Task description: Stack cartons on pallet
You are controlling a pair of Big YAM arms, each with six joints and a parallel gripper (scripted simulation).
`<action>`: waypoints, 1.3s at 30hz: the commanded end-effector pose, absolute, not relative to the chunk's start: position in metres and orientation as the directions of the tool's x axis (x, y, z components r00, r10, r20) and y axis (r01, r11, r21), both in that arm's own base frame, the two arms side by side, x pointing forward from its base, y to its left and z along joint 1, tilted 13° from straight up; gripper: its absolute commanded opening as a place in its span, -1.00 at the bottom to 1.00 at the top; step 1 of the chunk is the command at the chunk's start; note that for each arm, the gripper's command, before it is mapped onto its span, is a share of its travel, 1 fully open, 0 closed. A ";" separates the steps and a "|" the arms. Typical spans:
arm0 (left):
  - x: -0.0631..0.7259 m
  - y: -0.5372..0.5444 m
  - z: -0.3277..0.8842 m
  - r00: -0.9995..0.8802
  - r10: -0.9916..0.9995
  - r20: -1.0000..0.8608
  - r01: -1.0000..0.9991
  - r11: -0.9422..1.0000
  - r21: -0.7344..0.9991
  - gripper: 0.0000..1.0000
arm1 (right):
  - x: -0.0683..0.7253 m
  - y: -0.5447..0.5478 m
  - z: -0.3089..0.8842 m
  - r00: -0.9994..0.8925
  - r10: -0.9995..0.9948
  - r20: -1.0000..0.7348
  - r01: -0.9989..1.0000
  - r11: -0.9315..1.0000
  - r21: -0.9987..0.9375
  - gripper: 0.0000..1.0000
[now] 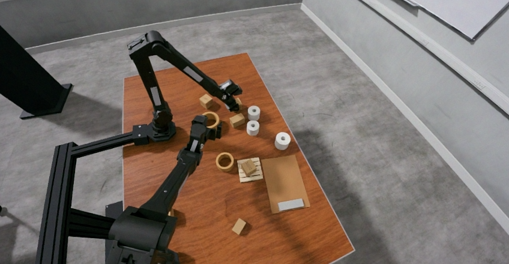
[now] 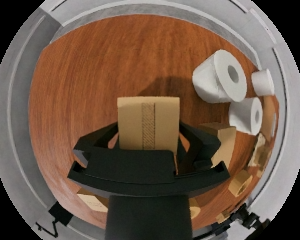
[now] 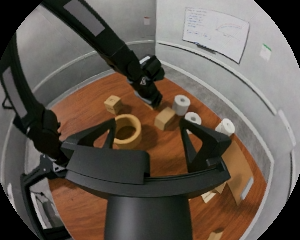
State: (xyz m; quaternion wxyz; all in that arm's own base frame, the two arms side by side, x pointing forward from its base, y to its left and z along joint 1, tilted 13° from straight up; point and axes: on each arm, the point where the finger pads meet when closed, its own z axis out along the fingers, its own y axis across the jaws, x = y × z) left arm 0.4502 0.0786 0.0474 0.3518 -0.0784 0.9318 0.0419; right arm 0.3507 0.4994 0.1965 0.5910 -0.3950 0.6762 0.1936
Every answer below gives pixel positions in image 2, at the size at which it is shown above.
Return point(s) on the small wooden pallet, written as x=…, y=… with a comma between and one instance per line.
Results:
x=261, y=140

